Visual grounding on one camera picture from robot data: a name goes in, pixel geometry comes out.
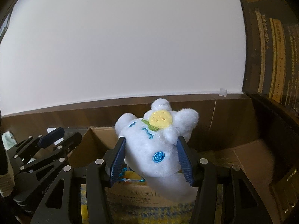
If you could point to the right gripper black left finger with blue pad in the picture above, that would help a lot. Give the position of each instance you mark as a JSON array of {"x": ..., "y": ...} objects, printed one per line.
[{"x": 62, "y": 201}]

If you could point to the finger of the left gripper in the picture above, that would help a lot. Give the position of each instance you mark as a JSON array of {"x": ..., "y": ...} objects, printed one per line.
[
  {"x": 28, "y": 148},
  {"x": 45, "y": 158}
]

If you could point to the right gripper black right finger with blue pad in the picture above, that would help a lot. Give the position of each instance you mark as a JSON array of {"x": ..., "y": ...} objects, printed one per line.
[{"x": 241, "y": 202}]

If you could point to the white plush toy yellow flower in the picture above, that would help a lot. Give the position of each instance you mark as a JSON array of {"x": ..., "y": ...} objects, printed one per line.
[{"x": 151, "y": 149}]

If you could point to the yellow blue woven rug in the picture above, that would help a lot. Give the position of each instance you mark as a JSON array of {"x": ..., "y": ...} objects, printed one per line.
[{"x": 122, "y": 213}]

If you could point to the brown cardboard box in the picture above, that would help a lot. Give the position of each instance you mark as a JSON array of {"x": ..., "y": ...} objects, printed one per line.
[{"x": 95, "y": 142}]

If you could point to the dark wooden bookshelf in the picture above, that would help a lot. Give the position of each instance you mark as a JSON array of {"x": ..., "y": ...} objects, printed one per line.
[{"x": 277, "y": 122}]

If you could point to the yellow spine book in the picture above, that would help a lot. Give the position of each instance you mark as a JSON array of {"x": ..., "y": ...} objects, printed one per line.
[{"x": 279, "y": 60}]

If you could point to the cream spine book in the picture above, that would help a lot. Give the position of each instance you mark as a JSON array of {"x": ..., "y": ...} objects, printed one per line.
[{"x": 264, "y": 39}]

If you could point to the dark wooden wall panel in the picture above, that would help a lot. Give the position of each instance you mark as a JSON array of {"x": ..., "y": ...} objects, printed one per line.
[{"x": 225, "y": 122}]

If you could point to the small clear wall clip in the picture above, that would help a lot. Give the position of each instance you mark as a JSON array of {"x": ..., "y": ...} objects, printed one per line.
[{"x": 223, "y": 92}]

